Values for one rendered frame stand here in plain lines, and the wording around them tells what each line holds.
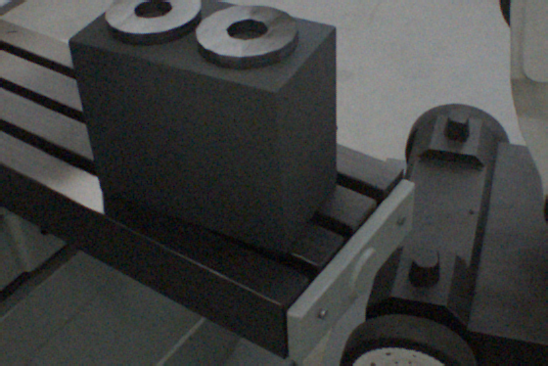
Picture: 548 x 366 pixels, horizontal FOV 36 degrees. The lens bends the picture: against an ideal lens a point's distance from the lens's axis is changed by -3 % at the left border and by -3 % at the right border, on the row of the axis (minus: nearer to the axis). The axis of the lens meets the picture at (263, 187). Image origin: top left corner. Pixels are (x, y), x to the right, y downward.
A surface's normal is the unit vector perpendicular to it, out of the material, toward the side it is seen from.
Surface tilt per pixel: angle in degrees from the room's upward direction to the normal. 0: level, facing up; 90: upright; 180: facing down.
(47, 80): 0
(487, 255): 0
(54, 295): 90
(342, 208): 0
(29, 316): 90
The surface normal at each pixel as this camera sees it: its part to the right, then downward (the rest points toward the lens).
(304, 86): 0.88, 0.28
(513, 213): -0.05, -0.76
